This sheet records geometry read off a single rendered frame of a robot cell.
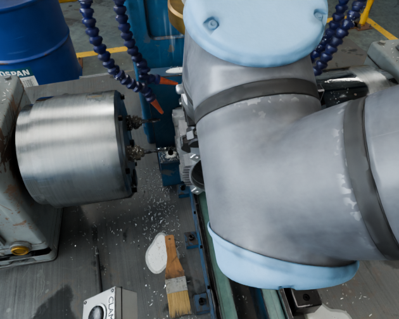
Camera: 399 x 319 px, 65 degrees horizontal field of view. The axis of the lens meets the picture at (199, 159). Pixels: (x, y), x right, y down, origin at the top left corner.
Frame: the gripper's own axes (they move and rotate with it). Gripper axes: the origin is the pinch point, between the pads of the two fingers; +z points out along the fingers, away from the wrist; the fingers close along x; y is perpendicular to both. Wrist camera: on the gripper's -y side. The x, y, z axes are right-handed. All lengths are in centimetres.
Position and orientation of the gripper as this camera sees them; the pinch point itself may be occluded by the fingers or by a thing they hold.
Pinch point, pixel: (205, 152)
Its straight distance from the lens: 54.7
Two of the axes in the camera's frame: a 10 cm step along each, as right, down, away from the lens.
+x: -9.9, 1.3, -1.1
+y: -1.5, -9.7, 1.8
